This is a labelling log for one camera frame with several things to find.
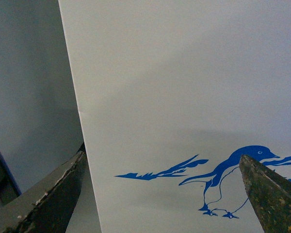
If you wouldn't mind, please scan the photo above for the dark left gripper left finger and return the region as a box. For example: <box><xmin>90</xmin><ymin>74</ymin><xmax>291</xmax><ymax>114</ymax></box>
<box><xmin>0</xmin><ymin>151</ymin><xmax>87</xmax><ymax>233</ymax></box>

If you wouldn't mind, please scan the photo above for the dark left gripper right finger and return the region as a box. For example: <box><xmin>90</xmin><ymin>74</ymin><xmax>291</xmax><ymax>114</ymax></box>
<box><xmin>239</xmin><ymin>155</ymin><xmax>291</xmax><ymax>233</ymax></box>

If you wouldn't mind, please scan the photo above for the grey cabinet beside freezer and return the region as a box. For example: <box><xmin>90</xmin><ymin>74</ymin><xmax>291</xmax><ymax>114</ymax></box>
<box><xmin>0</xmin><ymin>0</ymin><xmax>85</xmax><ymax>209</ymax></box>

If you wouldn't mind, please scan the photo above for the white chest freezer blue rim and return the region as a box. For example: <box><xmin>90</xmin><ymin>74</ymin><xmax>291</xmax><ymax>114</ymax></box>
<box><xmin>59</xmin><ymin>0</ymin><xmax>291</xmax><ymax>233</ymax></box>

